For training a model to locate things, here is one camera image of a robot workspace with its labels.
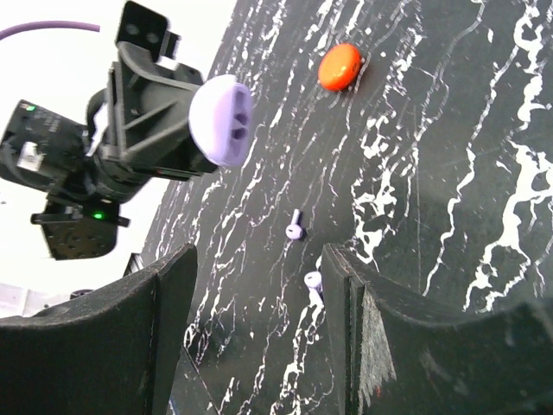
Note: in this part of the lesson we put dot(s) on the red earbud charging case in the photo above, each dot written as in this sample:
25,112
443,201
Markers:
340,67

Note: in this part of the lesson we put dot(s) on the purple round earbud case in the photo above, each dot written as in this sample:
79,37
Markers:
220,118

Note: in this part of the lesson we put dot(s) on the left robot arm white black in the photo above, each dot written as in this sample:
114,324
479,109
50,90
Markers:
45,151

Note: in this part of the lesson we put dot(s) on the purple wireless earbud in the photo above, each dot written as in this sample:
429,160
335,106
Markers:
313,282
294,230

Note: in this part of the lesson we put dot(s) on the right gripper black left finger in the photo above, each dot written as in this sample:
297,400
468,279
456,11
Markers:
112,351

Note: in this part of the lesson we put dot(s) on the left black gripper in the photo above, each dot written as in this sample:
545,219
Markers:
148,132

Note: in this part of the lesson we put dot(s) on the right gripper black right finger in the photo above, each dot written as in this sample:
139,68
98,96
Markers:
397,352

